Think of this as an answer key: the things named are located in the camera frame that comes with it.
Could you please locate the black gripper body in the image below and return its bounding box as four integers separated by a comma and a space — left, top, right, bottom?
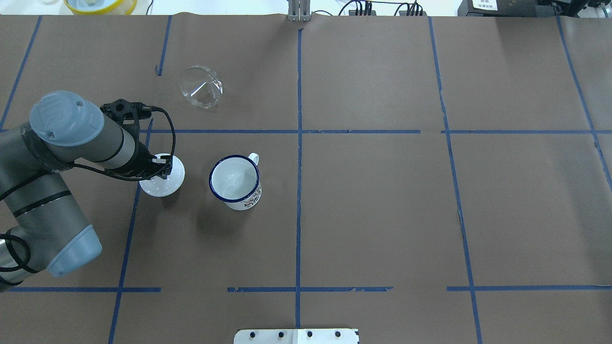
117, 142, 173, 180

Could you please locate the white enamel mug lid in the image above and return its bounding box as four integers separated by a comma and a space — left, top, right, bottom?
138, 156, 186, 197

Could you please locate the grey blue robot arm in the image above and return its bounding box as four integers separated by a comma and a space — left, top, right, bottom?
0, 91, 175, 292

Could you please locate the clear plastic funnel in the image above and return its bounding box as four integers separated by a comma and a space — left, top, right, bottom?
178, 65, 223, 109

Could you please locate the white enamel mug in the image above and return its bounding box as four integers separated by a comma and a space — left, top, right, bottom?
208, 152, 262, 211

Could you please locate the yellow rimmed bowl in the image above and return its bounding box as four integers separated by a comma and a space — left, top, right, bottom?
63, 0, 138, 15

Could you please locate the black power strip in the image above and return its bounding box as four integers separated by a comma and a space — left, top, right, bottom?
335, 0, 427, 17

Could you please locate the black equipment box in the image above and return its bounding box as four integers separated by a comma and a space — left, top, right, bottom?
457, 0, 611, 18

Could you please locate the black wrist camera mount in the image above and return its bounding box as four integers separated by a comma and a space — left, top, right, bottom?
99, 99, 152, 137

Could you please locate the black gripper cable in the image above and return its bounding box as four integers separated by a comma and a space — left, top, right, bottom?
0, 106, 176, 274

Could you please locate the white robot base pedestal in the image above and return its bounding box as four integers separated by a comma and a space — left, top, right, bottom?
233, 328, 360, 344

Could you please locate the aluminium frame post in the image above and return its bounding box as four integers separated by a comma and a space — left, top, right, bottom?
287, 0, 312, 22

